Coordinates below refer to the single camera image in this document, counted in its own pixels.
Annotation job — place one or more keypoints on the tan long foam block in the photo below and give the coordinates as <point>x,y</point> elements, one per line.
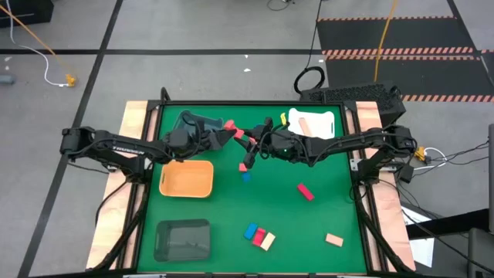
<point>304,126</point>
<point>268,241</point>

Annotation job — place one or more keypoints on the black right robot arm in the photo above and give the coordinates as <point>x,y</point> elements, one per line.
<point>347,143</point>

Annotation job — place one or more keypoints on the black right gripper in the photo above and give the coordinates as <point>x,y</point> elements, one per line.
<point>283,144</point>

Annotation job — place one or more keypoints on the black box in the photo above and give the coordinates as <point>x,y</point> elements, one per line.
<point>23,13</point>

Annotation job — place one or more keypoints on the dark grey translucent bin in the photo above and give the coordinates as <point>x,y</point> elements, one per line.
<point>181,241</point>

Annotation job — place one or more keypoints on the red long foam block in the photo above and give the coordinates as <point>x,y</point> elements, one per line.
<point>305,192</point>
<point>259,236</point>

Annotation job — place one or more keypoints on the red foam cube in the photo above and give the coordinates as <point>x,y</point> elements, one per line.
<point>242,167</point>
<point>239,134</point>

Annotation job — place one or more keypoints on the green table mat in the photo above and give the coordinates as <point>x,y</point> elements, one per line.
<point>270,208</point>

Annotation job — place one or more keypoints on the blue foam wedge block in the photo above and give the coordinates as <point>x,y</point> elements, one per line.
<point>246,177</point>

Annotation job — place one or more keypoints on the black hazard-striped floor mat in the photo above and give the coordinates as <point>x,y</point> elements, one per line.
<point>424,34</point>

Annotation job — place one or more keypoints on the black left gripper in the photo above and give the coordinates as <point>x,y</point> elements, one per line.
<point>189,141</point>

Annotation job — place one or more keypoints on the black power adapter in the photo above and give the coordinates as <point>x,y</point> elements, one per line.
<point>406,173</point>

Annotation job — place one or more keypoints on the blue-grey plastic bin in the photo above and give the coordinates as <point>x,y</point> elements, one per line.
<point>212,123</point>

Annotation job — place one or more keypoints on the small yellow block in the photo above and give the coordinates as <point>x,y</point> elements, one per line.
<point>283,119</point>

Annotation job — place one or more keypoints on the white paper sheet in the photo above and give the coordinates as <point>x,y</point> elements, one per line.
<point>422,251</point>

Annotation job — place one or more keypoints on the black floor beam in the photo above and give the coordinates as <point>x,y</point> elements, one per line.
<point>447,226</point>

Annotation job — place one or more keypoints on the yellow plastic bin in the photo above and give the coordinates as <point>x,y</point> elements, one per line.
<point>187,179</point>

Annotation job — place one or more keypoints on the salmon long foam block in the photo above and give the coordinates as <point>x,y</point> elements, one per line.
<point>334,239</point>

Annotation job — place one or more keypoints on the black aluminium table frame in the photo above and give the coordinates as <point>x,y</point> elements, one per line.
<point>251,102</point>

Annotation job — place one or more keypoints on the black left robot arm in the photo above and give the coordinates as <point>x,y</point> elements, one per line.
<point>116,144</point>

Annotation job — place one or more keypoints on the yellow power plug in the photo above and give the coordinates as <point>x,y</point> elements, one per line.
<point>420,153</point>

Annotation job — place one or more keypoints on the blue long foam block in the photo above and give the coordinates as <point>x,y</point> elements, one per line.
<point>250,231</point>

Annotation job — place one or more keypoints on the grey cabinet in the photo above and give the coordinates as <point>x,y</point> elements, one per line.
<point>482,255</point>

